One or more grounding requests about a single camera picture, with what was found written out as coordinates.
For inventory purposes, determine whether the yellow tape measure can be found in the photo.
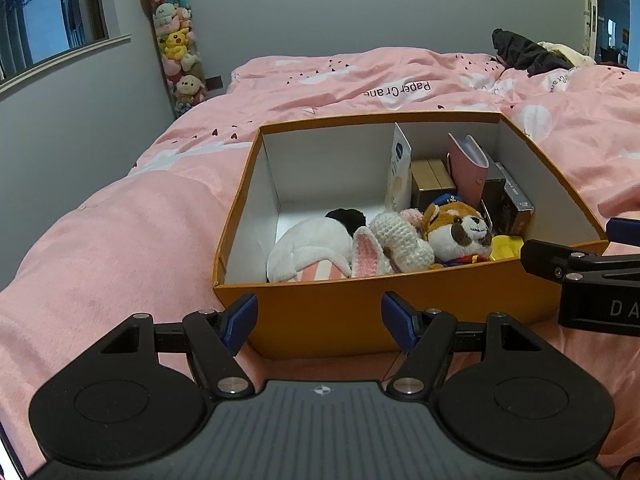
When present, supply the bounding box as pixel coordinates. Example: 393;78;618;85
490;235;524;261

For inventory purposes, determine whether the dark small box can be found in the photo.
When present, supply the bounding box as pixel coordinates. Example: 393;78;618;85
480;157;535;237

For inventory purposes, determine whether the white crochet plush toy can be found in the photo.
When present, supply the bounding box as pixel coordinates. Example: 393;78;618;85
352;209;435;278

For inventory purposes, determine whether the gold cardboard box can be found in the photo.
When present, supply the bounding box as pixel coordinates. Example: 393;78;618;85
411;158;457;212

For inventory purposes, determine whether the white black plush toy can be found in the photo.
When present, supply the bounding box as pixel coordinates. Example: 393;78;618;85
266;208;366;283

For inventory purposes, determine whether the orange cardboard storage box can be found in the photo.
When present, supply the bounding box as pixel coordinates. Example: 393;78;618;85
213;110;608;360

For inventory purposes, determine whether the black clothing pile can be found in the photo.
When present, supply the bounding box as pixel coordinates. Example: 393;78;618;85
491;28;574;77

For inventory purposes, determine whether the hanging plush toy column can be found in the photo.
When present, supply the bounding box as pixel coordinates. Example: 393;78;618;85
141;0;207;117

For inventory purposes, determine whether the white door frame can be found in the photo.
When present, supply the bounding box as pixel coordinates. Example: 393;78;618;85
580;0;640;73

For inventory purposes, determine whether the window frame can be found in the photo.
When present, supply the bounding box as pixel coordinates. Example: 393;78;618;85
1;0;130;99

